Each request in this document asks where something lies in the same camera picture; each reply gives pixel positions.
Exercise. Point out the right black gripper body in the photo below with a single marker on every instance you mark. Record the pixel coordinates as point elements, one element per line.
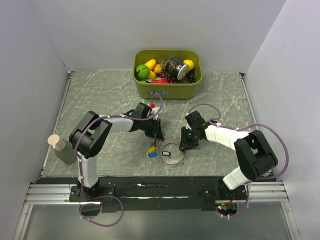
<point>189,135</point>

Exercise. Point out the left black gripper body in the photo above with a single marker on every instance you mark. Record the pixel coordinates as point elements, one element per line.
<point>148,125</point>

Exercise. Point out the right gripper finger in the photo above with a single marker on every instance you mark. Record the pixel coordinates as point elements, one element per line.
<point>194,144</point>
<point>183,147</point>

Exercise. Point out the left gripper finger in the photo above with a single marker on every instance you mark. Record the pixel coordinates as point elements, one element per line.
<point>152,135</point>
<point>158,131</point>

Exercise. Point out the large metal keyring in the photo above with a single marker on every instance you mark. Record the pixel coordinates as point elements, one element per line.
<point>177,157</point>

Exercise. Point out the black tag key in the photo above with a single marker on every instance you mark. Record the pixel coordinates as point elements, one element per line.
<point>166,153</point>

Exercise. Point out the blue tag key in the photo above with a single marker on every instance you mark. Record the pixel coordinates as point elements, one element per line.
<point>153,154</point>

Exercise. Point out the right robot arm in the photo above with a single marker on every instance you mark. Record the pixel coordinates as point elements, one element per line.
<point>254,154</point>

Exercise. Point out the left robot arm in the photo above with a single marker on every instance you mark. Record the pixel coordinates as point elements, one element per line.
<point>89,136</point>

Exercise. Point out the yellow tag key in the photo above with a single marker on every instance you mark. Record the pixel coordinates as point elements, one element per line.
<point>151,150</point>

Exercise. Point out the olive green plastic bin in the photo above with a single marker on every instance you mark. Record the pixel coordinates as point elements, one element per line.
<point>175,89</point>

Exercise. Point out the red toy dragonfruit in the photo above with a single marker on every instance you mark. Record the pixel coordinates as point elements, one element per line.
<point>159,80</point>

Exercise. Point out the small yellow toy lemon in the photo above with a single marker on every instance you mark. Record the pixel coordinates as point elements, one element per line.
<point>151,75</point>

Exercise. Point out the green toy watermelon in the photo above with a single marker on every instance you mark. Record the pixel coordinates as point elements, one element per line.
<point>142,71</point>

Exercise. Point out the orange toy fruit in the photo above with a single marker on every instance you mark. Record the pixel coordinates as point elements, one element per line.
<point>157,69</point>

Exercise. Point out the dark toy grapes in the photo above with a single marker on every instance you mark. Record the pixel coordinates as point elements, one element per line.
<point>191,77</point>

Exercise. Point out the yellow toy mango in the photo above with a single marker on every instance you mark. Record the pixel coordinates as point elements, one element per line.
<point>151,64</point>

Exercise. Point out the black printed can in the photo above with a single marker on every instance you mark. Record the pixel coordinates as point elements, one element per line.
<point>176,68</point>

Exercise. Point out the yellow toy lemon right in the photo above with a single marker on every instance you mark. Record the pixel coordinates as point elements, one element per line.
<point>190,63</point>

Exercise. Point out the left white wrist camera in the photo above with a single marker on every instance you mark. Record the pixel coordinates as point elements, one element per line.
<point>155,111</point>

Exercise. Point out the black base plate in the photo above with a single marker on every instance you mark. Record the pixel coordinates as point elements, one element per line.
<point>143,193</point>

